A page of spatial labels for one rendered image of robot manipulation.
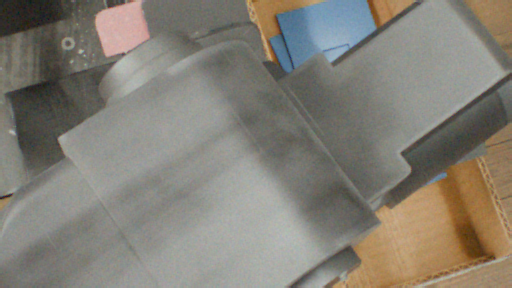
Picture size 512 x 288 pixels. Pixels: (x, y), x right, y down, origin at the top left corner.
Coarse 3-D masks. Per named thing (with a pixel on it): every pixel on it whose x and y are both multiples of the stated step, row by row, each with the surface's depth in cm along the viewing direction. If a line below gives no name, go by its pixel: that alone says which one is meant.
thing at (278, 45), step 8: (272, 40) 74; (280, 40) 74; (272, 48) 74; (280, 48) 74; (336, 48) 74; (344, 48) 74; (280, 56) 74; (288, 56) 74; (328, 56) 74; (336, 56) 74; (280, 64) 74; (288, 64) 73; (288, 72) 73; (440, 176) 69
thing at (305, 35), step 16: (336, 0) 75; (352, 0) 75; (288, 16) 74; (304, 16) 74; (320, 16) 74; (336, 16) 74; (352, 16) 74; (368, 16) 74; (288, 32) 74; (304, 32) 74; (320, 32) 74; (336, 32) 74; (352, 32) 74; (368, 32) 74; (288, 48) 73; (304, 48) 73; (320, 48) 73
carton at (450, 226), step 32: (256, 0) 75; (288, 0) 75; (320, 0) 75; (384, 0) 76; (480, 160) 66; (416, 192) 72; (448, 192) 72; (480, 192) 67; (384, 224) 71; (416, 224) 71; (448, 224) 71; (480, 224) 69; (384, 256) 70; (416, 256) 70; (448, 256) 71; (480, 256) 71
